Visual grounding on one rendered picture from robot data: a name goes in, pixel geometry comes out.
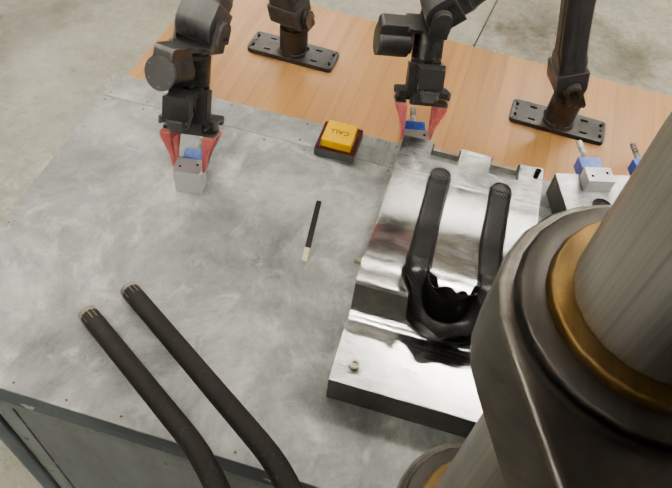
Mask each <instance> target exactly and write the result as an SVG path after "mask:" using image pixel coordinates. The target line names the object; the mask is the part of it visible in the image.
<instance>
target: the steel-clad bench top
mask: <svg viewBox="0 0 672 488"><path fill-rule="evenodd" d="M166 93H168V90H167V91H157V90H155V89H153V88H152V87H151V86H150V85H149V84H148V82H147V81H146V80H142V79H138V78H134V77H130V76H126V75H122V74H119V75H118V76H117V77H116V79H115V80H114V81H113V82H112V84H111V85H110V86H109V87H108V89H107V90H106V91H105V92H104V94H103V95H102V96H101V98H100V99H99V100H98V101H97V103H96V104H95V105H94V106H93V108H92V109H91V110H90V111H89V113H88V114H87V115H86V117H85V118H84V119H83V120H82V122H81V123H80V124H79V125H78V127H77V128H76V129H75V130H74V132H73V133H72V134H71V136H70V137H69V138H68V139H67V141H66V142H65V143H64V144H63V146H62V147H61V148H60V149H59V151H58V152H57V153H56V155H55V156H54V157H53V158H52V160H51V161H50V162H49V163H48V165H47V166H46V167H45V168H44V170H43V171H42V172H41V174H40V175H39V176H38V177H37V179H36V180H35V181H34V182H33V184H32V185H31V186H30V187H29V189H28V190H27V191H26V193H25V194H24V195H23V196H22V198H21V199H20V200H19V201H18V203H17V204H16V205H15V206H14V208H13V209H12V210H11V212H10V213H9V214H8V215H7V217H6V218H5V219H4V220H3V222H2V223H1V224H0V388H1V389H4V390H7V391H10V392H13V393H17V394H20V395H23V396H26V397H29V398H33V399H36V400H39V401H42V402H45V403H48V404H52V405H55V406H58V407H61V408H64V409H68V410H71V411H74V412H77V413H80V414H84V415H87V416H90V417H93V418H96V419H100V420H103V421H106V422H109V423H112V424H116V425H119V426H122V427H125V428H128V429H132V430H135V431H138V432H141V433H144V434H148V435H151V436H154V437H157V438H160V439H164V440H167V441H170V442H173V443H176V444H177V442H176V441H175V440H174V438H173V437H172V436H171V434H170V433H169V432H168V431H167V429H166V428H165V427H164V426H163V424H162V423H161V422H160V420H159V419H158V418H157V417H156V415H155V414H154V413H153V412H152V410H151V409H150V408H149V407H148V405H147V404H146V403H145V402H144V400H143V399H142V398H141V396H140V395H139V394H138V393H137V391H136V390H135V389H134V388H133V386H132V385H131V384H130V383H129V381H128V380H127V379H126V377H125V376H124V375H123V374H122V372H121V371H120V370H119V369H118V367H117V366H116V365H115V364H114V362H113V361H112V360H111V359H110V357H109V356H108V355H107V353H106V352H105V351H104V350H103V348H102V347H101V346H100V345H99V343H98V342H97V341H96V340H95V338H94V337H93V336H92V335H91V333H90V332H89V331H88V329H87V328H86V327H85V326H84V324H83V323H82V322H81V320H80V319H79V317H78V314H79V312H80V310H81V309H82V308H83V307H85V306H87V305H94V306H95V307H96V308H97V309H98V311H99V312H100V313H101V314H102V315H103V316H104V318H105V319H106V320H107V321H108V323H109V324H110V325H111V326H112V327H113V329H114V330H115V331H116V332H117V333H118V335H119V336H120V337H121V338H122V339H123V341H124V342H125V343H126V344H127V345H128V347H129V348H130V349H131V350H132V351H133V353H134V354H135V355H136V356H137V357H138V359H139V360H140V361H141V362H142V364H143V365H144V366H145V367H146V368H147V370H148V371H149V372H150V373H151V374H152V376H153V377H154V378H155V379H156V380H157V382H158V383H159V384H160V385H161V386H162V388H163V389H164V390H165V391H166V392H167V394H168V395H169V396H170V397H171V399H172V400H173V401H174V402H175V403H176V405H177V406H178V407H179V408H180V409H181V411H182V412H183V413H184V414H185V415H186V417H187V418H188V419H189V420H190V421H191V423H192V424H193V425H194V426H195V428H196V429H197V430H198V432H199V433H200V434H201V436H202V437H203V438H204V440H205V441H206V443H207V444H208V446H209V447H210V449H211V451H212V452H213V454H214V455H215V456H218V457H221V458H224V459H227V460H231V461H234V462H237V463H240V464H243V465H247V466H250V467H253V468H256V469H259V470H263V471H265V470H264V469H263V467H262V466H261V464H260V462H259V461H258V460H257V459H256V457H255V456H254V455H253V453H252V452H251V451H250V449H249V448H248V447H247V446H246V445H245V443H244V442H243V441H242V440H241V439H240V437H239V436H238V435H237V434H236V433H235V431H234V430H233V429H232V428H231V426H230V425H229V424H228V423H227V422H226V420H225V419H224V418H223V417H222V416H221V414H220V413H219V412H218V411H217V410H216V408H215V407H214V406H213V405H212V404H211V402H210V401H209V400H208V399H207V398H206V396H205V395H204V394H203V393H202V391H201V390H200V389H199V388H198V387H197V385H196V384H195V383H194V382H193V381H192V379H191V378H190V377H189V376H188V375H187V373H186V372H185V371H184V370H183V369H182V367H181V366H180V365H179V364H178V362H177V361H176V360H175V359H174V358H173V356H172V355H171V354H170V353H169V352H168V350H167V349H166V348H165V347H164V346H163V344H162V343H161V342H160V341H159V340H158V338H157V337H156V336H155V335H154V333H153V332H152V331H151V330H150V329H149V327H148V326H147V325H146V324H145V323H144V321H143V320H142V319H141V318H140V317H139V315H138V314H137V313H136V312H135V311H134V309H133V308H132V307H131V306H130V305H129V303H128V302H127V301H126V300H125V298H124V297H123V296H122V295H121V293H120V290H121V288H122V286H123V285H124V284H125V283H127V282H130V281H134V282H136V283H137V284H138V285H139V287H140V288H141V289H142V290H143V291H144V292H145V293H146V295H147V296H148V297H149V298H150V299H151V300H152V301H153V303H154V304H155V305H156V306H157V307H158V308H159V309H160V311H161V312H162V313H163V314H164V315H165V316H166V318H167V319H168V320H169V321H170V322H171V323H172V324H173V326H174V327H175V328H176V329H177V330H178V331H179V332H180V334H181V335H182V336H183V337H184V338H185V339H186V340H187V342H188V343H189V344H190V345H191V346H192V347H193V348H194V350H195V351H196V352H197V353H198V354H199V355H200V357H201V358H202V359H203V360H204V361H205V362H206V363H207V365H208V366H209V367H210V368H211V369H212V370H213V371H214V373H215V374H216V375H217V376H218V377H219V378H220V379H221V381H222V382H223V383H224V384H225V385H226V386H227V387H228V389H229V390H230V391H231V392H232V393H233V394H234V395H235V397H236V398H237V399H238V400H239V401H240V402H241V404H242V405H243V406H244V407H245V408H246V409H247V410H248V412H249V413H250V414H251V415H252V416H253V417H254V418H255V420H256V421H257V422H258V423H259V424H260V425H261V426H262V428H263V429H264V430H265V431H266V432H267V433H268V434H269V436H270V437H271V438H272V439H273V441H274V442H275V443H276V444H277V446H278V447H279V448H280V450H281V451H282V452H283V454H284V455H285V457H286V458H287V460H288V461H289V463H290V465H291V466H292V468H293V470H294V472H295V473H296V475H297V477H298V479H299V481H300V482H301V483H304V484H307V485H310V486H314V487H317V488H396V487H397V485H398V482H399V480H400V478H401V477H402V475H403V474H404V472H405V471H406V470H407V468H408V467H409V466H410V464H411V463H412V462H413V461H414V460H415V459H417V458H418V457H419V456H420V455H422V454H423V453H424V452H426V451H427V450H429V449H432V448H435V447H437V446H440V445H442V444H446V443H456V442H464V441H465V440H466V438H464V437H461V436H457V435H454V434H451V433H447V432H444V431H440V430H437V429H434V428H430V427H427V426H424V425H420V424H417V423H413V422H410V421H407V420H403V419H400V418H397V417H393V416H390V415H387V414H383V413H380V412H376V411H373V410H370V409H366V408H363V407H360V406H356V405H353V404H349V403H346V402H343V401H339V400H336V399H333V398H329V397H326V393H327V386H328V379H329V376H330V373H331V369H332V366H333V363H334V360H335V357H336V354H337V350H338V347H339V344H340V341H341V338H342V334H343V331H344V328H345V325H346V322H347V318H348V315H349V311H350V308H351V303H352V298H353V292H354V287H355V282H356V278H357V275H358V272H359V269H360V264H356V263H354V258H355V257H356V256H357V257H360V258H362V257H363V256H364V253H365V250H366V247H367V245H368V242H369V240H370V237H371V235H372V232H373V230H374V228H375V225H376V222H377V220H378V217H379V214H380V210H381V207H382V204H383V201H384V198H385V194H386V191H387V188H388V185H389V181H390V178H391V175H392V172H393V169H394V165H395V162H396V159H397V156H398V152H399V149H400V144H399V143H395V142H391V141H387V140H383V139H379V138H375V137H371V136H367V135H363V138H362V140H361V143H360V146H359V148H358V151H357V154H356V156H355V159H354V162H353V164H351V163H347V162H343V161H339V160H335V159H331V158H327V157H323V156H319V155H315V154H314V147H315V144H316V142H317V140H318V137H319V135H320V133H321V131H322V128H323V126H324V125H323V124H319V123H315V122H311V121H307V120H303V119H299V118H295V117H291V116H287V115H283V114H279V113H275V112H271V111H267V110H263V109H259V108H255V107H251V106H247V105H243V104H239V103H235V102H231V101H227V100H223V99H219V98H215V97H212V101H211V114H215V115H222V116H224V124H223V125H219V129H220V130H222V134H221V136H220V138H219V140H218V142H217V144H216V146H215V148H214V150H213V152H212V154H211V157H210V161H209V164H208V167H207V170H206V175H207V183H206V186H205V189H204V192H203V194H202V195H201V194H194V193H187V192H180V191H176V188H175V183H174V177H173V165H172V162H171V158H170V155H169V152H168V150H167V148H166V147H165V145H164V143H163V141H162V139H161V137H160V135H159V131H160V130H161V129H162V128H163V124H164V123H163V122H162V123H158V115H159V114H161V113H162V96H163V95H165V94H166ZM391 144H392V145H391ZM390 147H391V148H390ZM389 150H390V151H389ZM388 153H389V154H388ZM387 156H388V157H387ZM386 159H387V160H386ZM385 162H386V163H385ZM384 165H385V166H384ZM317 200H318V201H321V202H322V203H321V207H320V211H319V215H318V219H317V223H316V227H315V232H314V236H313V240H312V244H311V248H310V253H309V257H308V261H307V262H305V261H302V256H303V252H304V248H305V244H306V240H307V236H308V232H309V228H310V224H311V220H312V216H313V212H314V208H315V204H316V201H317Z"/></svg>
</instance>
